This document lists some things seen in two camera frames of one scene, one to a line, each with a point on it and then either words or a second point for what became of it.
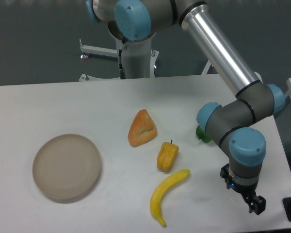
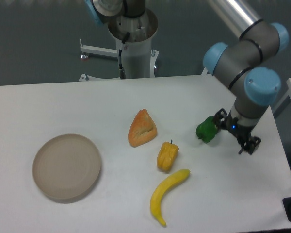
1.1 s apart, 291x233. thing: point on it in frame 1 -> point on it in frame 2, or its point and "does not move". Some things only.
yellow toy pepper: (167, 153) does not move
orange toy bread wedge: (143, 129) does not move
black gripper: (259, 205) -> (242, 133)
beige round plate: (66, 167) does not move
